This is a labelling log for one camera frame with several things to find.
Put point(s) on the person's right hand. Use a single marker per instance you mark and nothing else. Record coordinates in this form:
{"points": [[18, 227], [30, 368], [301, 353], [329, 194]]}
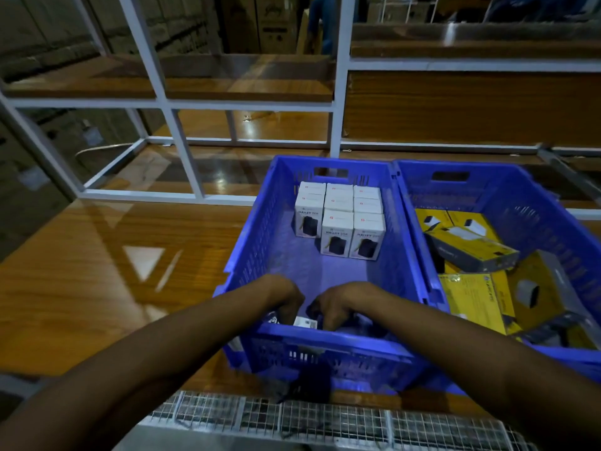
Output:
{"points": [[350, 300]]}

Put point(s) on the wooden shelf board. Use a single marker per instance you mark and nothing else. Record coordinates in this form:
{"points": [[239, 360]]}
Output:
{"points": [[469, 39], [211, 77]]}

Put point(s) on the person's left fingers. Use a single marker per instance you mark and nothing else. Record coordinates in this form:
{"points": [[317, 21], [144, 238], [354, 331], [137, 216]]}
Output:
{"points": [[293, 307]]}

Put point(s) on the brown cardboard carton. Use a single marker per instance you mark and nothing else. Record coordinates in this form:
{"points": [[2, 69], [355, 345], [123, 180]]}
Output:
{"points": [[263, 23]]}

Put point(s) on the blue plastic crate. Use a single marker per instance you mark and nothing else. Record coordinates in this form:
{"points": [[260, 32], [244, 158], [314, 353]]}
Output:
{"points": [[526, 206], [300, 277]]}

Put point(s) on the white metal shelf frame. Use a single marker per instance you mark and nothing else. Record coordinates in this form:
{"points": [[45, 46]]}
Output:
{"points": [[340, 89]]}

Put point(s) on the person's left hand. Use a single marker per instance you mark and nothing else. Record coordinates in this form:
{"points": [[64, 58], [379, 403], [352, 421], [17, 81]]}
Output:
{"points": [[284, 295]]}

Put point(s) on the small white labelled product box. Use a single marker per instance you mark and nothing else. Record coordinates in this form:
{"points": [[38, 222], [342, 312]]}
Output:
{"points": [[305, 322]]}

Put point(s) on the stack of white boxes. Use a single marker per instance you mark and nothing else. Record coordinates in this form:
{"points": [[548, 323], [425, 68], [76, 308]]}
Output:
{"points": [[350, 230]]}

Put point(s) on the wooden back panel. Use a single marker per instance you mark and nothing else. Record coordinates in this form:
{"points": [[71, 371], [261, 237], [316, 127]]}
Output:
{"points": [[469, 107]]}

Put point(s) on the person's right fingers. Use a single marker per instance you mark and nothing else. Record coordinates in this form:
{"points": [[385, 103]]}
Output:
{"points": [[328, 312]]}

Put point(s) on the pile of yellow boxes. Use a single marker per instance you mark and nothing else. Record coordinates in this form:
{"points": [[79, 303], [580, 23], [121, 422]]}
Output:
{"points": [[474, 295]]}

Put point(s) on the person's left forearm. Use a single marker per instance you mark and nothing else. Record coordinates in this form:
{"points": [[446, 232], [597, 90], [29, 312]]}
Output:
{"points": [[141, 366]]}

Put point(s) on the person's right forearm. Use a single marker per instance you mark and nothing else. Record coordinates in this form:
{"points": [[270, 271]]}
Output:
{"points": [[488, 361]]}

